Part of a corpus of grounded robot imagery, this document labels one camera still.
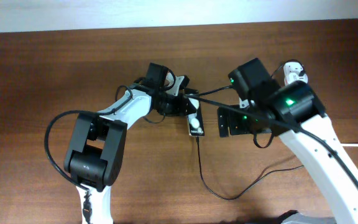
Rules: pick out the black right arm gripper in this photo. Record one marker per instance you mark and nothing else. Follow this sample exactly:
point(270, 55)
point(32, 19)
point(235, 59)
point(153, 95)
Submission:
point(236, 126)

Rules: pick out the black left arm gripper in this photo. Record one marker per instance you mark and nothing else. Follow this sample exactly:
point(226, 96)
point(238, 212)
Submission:
point(180, 107)

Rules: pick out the black Galaxy flip phone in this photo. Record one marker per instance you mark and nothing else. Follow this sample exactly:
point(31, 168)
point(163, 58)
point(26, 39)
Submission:
point(195, 119)

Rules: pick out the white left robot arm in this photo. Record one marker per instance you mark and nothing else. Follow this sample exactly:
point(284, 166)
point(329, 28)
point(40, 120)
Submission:
point(96, 148)

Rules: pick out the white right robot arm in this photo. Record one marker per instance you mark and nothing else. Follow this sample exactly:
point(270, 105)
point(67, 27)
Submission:
point(294, 113)

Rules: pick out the white USB charger plug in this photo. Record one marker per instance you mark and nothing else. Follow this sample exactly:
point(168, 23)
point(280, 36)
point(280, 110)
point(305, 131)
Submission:
point(294, 71)

